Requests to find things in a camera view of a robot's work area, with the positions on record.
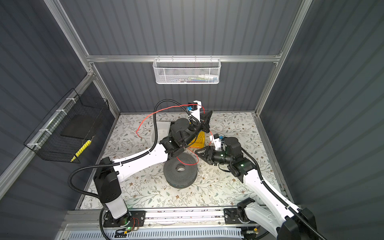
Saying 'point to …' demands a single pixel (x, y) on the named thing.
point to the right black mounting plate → (231, 216)
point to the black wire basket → (47, 144)
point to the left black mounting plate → (133, 218)
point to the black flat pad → (79, 126)
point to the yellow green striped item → (82, 148)
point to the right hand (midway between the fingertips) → (198, 155)
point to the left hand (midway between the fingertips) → (212, 111)
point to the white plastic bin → (163, 130)
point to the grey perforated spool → (179, 180)
